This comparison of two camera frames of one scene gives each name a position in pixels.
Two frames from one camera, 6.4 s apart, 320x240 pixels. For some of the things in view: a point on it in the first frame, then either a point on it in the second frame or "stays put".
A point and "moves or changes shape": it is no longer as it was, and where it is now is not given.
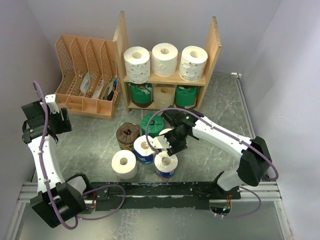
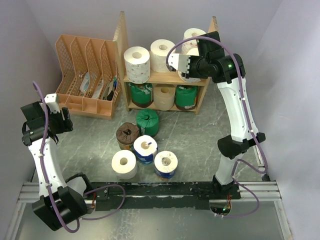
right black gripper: x=174 y=148 to x=191 y=59
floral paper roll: x=192 y=63 moves or changes shape
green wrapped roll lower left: x=141 y=94 stays put
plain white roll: x=124 y=164 stays put
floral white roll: x=165 y=130 to x=189 y=47
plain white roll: x=164 y=59 moves or changes shape
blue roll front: x=165 y=165 stays put
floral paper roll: x=137 y=64 stays put
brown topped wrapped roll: x=126 y=133 stays put
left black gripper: x=65 y=125 stays put
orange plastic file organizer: x=90 y=84 stays put
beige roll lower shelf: x=164 y=96 stays put
